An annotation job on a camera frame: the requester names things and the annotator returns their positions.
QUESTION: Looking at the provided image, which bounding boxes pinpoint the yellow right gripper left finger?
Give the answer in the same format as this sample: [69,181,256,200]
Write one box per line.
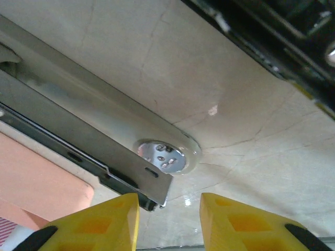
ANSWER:
[5,192,140,251]

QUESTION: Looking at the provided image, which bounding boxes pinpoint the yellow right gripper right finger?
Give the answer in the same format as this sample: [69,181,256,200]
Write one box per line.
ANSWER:
[199,192,335,251]

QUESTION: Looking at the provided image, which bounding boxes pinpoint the pink plastic tray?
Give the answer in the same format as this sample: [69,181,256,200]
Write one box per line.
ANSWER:
[0,130,95,231]

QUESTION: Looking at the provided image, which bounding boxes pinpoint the black metal stapler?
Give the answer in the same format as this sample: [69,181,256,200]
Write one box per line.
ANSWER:
[0,0,335,212]

